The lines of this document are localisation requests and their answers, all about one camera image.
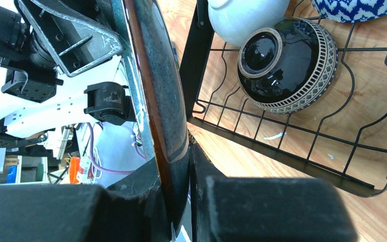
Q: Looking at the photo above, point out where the white ribbed bowl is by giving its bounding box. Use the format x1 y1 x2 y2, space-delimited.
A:
208 0 290 47

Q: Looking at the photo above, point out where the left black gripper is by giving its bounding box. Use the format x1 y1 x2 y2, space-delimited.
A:
0 0 123 77

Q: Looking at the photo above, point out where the white black bowl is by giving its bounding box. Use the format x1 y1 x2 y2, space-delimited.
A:
311 0 387 23

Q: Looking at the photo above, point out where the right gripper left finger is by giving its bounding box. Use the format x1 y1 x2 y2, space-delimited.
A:
0 160 172 241

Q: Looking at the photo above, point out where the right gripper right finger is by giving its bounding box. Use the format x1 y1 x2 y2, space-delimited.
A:
189 144 358 241

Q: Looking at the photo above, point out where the grey blue blossom plate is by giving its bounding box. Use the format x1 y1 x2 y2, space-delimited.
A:
111 1 189 233

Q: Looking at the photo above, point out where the black wire dish rack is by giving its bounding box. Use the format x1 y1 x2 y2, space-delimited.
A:
182 1 387 198

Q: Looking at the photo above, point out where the dark brown speckled bowl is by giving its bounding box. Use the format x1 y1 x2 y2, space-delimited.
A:
237 17 339 114

